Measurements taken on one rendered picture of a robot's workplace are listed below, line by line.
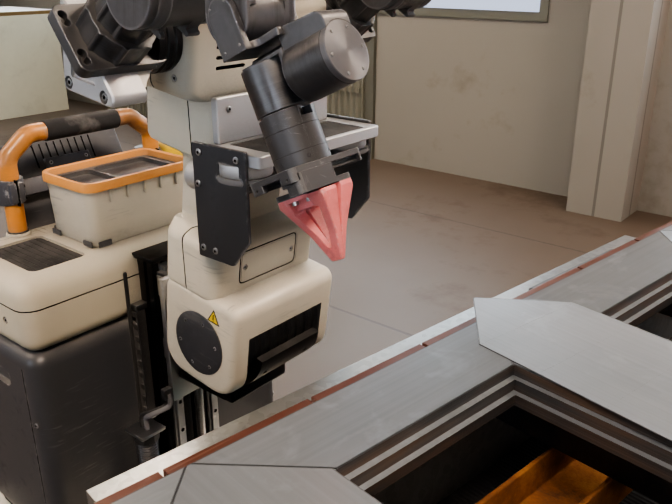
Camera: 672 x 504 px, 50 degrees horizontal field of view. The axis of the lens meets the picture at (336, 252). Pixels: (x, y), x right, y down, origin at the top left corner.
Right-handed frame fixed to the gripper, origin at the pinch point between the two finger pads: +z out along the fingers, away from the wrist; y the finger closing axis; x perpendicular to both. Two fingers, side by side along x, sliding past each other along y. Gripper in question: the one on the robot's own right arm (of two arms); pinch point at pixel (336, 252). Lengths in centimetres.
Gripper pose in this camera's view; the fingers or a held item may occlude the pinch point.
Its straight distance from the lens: 72.9
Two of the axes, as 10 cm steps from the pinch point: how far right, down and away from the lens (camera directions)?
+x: -6.9, 1.8, 7.0
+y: 6.4, -3.0, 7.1
